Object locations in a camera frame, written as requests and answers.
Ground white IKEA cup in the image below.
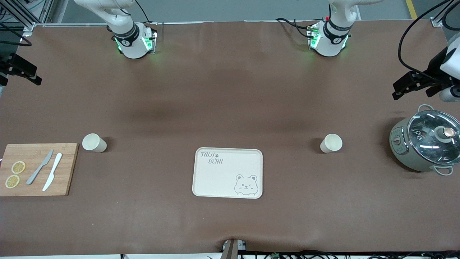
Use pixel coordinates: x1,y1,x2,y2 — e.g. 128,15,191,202
82,133,107,153
320,134,343,154

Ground cream bear print tray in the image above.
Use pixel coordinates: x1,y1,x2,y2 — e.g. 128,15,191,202
192,147,263,199

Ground glass pot lid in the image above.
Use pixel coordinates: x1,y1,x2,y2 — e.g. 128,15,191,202
408,110,460,166

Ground grey-green electric cooking pot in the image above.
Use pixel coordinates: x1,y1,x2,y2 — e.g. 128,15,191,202
390,104,460,176

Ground grey plastic knife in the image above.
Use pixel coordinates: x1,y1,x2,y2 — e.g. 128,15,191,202
26,149,54,185

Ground white plastic knife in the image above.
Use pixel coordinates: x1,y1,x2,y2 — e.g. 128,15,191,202
42,153,63,191

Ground bamboo cutting board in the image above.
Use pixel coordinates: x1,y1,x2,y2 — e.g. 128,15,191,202
0,143,79,196

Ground brown table mat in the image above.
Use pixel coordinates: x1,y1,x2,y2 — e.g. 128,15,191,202
0,20,460,256

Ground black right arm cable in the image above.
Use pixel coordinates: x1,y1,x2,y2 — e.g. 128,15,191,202
0,31,32,47

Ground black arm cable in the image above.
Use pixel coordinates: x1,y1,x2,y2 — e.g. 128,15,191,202
0,31,32,47
398,0,460,85

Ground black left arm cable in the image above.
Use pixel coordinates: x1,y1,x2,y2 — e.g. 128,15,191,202
398,0,460,85

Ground aluminium frame profile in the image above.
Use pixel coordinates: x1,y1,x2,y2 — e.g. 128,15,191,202
0,0,54,32
431,0,460,28

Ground black right base cable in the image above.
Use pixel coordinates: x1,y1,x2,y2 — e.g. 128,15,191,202
135,0,152,24

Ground black base cable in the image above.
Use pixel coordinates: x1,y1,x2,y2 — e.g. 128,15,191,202
275,17,317,38
135,0,152,24

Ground black left base cable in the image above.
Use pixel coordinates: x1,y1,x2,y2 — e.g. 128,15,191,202
275,17,317,38

